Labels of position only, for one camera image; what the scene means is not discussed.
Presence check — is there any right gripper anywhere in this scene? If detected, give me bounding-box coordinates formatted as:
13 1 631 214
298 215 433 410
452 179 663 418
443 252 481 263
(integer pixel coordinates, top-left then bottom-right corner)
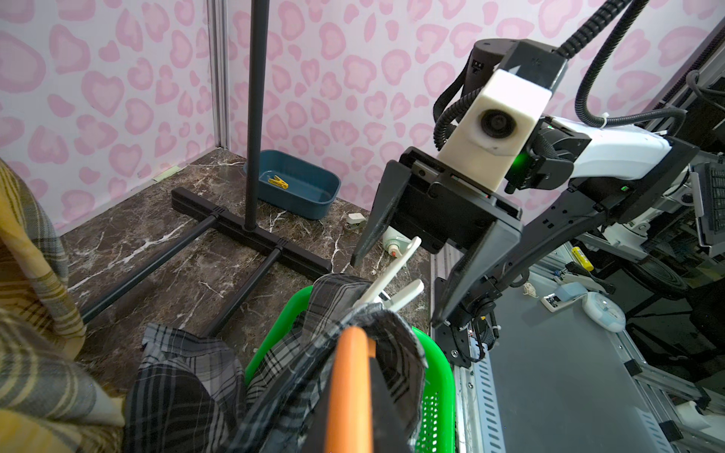
350 146 523 328

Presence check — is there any white clothespin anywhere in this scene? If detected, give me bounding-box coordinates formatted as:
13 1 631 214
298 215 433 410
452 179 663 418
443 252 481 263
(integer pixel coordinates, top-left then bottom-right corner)
353 236 425 313

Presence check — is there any orange plastic hanger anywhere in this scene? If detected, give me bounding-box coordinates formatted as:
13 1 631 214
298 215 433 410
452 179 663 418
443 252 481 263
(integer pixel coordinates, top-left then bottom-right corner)
324 327 375 453

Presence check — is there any grey plaid shirt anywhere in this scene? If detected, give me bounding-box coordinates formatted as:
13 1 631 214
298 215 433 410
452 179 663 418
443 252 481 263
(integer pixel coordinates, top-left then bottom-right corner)
123 274 427 452

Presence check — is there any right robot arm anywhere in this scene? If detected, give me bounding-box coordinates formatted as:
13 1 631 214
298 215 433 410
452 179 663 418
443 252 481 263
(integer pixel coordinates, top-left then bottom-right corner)
351 1 698 351

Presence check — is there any dark teal plastic bin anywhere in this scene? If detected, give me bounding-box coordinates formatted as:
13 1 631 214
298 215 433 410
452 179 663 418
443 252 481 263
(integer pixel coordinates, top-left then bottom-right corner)
250 149 342 221

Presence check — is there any yellow clothespin in bin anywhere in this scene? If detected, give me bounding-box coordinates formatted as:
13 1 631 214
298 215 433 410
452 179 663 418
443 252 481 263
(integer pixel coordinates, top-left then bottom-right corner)
267 175 289 190

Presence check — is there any black clothes rack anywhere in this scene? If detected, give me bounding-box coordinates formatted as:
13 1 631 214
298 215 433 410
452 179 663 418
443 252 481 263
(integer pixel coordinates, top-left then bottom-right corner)
80 1 332 337

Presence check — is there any green plastic basket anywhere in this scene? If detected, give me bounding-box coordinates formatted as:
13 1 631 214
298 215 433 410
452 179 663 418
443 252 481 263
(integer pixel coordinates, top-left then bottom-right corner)
245 286 456 453

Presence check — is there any yellow plaid shirt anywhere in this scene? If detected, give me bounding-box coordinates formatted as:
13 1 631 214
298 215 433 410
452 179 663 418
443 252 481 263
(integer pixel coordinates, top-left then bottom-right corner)
1 163 125 452

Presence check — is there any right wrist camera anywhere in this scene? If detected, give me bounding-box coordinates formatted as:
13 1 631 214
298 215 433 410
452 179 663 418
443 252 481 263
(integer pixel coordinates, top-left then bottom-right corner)
437 70 552 191

